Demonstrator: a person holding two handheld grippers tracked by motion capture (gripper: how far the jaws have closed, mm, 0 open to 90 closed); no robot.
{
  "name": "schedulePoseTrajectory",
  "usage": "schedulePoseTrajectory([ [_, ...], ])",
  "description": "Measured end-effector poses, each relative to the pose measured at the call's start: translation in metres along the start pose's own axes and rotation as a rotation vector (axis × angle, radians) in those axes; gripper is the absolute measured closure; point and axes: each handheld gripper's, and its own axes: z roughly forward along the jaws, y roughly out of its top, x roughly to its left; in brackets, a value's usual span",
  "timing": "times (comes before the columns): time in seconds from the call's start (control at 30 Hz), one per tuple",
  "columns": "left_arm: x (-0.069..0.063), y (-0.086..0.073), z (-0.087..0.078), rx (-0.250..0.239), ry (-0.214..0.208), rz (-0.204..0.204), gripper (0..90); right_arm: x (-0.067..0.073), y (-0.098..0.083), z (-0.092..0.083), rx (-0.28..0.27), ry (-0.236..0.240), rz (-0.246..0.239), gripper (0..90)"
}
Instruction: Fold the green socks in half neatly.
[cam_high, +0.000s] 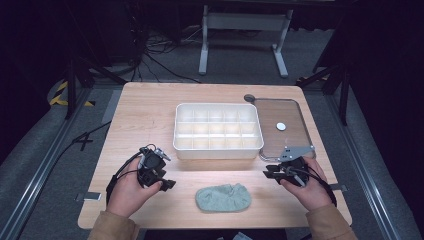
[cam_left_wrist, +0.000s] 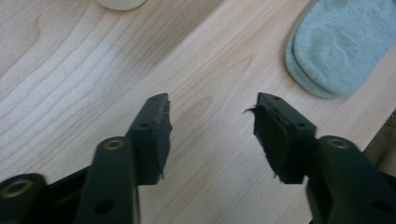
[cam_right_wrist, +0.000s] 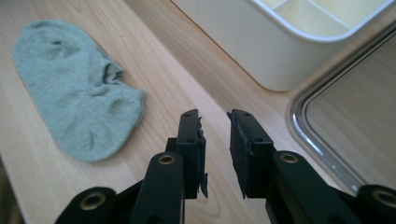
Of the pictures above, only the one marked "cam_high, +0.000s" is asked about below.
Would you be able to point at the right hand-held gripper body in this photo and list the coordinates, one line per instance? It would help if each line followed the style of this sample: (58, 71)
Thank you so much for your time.
(293, 166)

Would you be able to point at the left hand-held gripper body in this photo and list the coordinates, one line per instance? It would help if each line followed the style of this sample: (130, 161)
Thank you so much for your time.
(151, 165)

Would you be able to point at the grey-green sock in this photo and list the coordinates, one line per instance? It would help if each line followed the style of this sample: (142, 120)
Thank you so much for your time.
(223, 198)

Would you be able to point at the white divided storage box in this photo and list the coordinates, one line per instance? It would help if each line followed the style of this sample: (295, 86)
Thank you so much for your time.
(218, 131)

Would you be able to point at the person's right hand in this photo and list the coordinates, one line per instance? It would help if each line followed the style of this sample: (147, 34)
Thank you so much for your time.
(310, 193)

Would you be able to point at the person's left hand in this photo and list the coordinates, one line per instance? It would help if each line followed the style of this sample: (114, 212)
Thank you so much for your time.
(128, 195)

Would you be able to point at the grey tape strip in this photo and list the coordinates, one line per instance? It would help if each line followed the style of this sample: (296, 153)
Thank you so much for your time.
(89, 196)
(338, 187)

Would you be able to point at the clear lid with white knob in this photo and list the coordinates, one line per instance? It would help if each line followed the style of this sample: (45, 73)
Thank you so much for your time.
(286, 116)

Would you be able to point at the small grey round disc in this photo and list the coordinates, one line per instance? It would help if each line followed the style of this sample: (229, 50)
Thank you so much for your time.
(249, 98)

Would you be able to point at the black tripod stand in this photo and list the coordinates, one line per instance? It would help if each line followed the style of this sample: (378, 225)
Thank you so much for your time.
(336, 80)
(78, 73)

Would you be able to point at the yellow and black floor tape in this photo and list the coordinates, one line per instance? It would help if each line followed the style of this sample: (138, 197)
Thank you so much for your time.
(58, 96)

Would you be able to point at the grey metal floor rail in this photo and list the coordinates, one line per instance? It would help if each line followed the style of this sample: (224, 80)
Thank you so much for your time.
(43, 166)
(363, 166)

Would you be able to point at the white metal table frame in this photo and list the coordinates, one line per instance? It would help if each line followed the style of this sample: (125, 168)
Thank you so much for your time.
(245, 21)

